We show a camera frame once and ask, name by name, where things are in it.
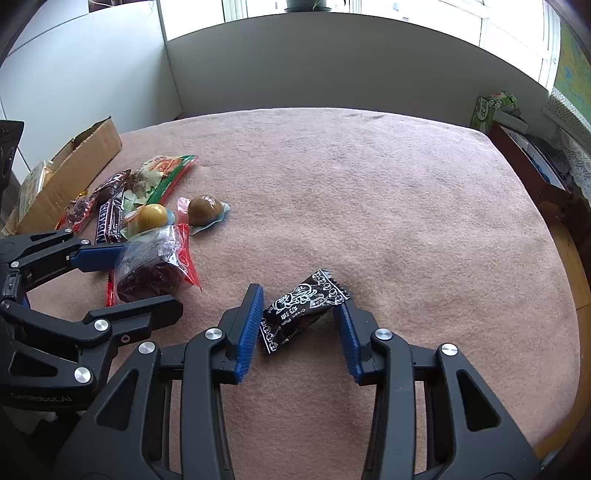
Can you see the dark brown snack packet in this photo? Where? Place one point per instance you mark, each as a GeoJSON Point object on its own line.
{"type": "Point", "coordinates": [111, 184]}

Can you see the cream red green snack pouch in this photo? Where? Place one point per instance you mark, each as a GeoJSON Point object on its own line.
{"type": "Point", "coordinates": [164, 173]}

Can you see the dark wooden furniture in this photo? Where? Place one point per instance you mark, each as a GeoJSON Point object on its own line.
{"type": "Point", "coordinates": [517, 157]}

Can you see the cardboard box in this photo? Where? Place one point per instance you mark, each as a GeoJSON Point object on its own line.
{"type": "Point", "coordinates": [92, 152]}

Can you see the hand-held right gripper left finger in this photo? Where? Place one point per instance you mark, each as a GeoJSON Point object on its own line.
{"type": "Point", "coordinates": [249, 332]}

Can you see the yellow snack packet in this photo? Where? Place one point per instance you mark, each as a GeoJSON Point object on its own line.
{"type": "Point", "coordinates": [32, 184]}

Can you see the green carton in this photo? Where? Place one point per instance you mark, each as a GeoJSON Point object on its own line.
{"type": "Point", "coordinates": [494, 108]}

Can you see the brown egg in clear packet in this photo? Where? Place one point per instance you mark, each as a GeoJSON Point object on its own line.
{"type": "Point", "coordinates": [205, 210]}

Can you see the yellow egg in clear packet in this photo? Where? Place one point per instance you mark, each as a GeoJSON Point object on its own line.
{"type": "Point", "coordinates": [152, 217]}

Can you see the clear bag of dark fruit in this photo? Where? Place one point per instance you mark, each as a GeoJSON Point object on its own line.
{"type": "Point", "coordinates": [147, 272]}

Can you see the black panel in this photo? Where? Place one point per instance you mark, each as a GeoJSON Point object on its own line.
{"type": "Point", "coordinates": [9, 143]}

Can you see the patterned grey cloth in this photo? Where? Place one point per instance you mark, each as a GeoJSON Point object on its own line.
{"type": "Point", "coordinates": [575, 147]}

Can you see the brown chocolate bar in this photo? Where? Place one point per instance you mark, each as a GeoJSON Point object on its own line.
{"type": "Point", "coordinates": [108, 221]}

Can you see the small red candy packet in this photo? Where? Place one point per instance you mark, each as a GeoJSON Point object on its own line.
{"type": "Point", "coordinates": [78, 212]}

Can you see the wall poster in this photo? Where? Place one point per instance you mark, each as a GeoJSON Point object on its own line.
{"type": "Point", "coordinates": [572, 60]}

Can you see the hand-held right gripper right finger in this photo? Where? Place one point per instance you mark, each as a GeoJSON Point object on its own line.
{"type": "Point", "coordinates": [348, 344]}

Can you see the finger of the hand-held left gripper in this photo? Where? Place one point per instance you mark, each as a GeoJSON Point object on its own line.
{"type": "Point", "coordinates": [134, 318]}
{"type": "Point", "coordinates": [97, 257]}

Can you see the black white candy packet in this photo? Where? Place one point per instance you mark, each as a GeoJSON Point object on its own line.
{"type": "Point", "coordinates": [300, 307]}

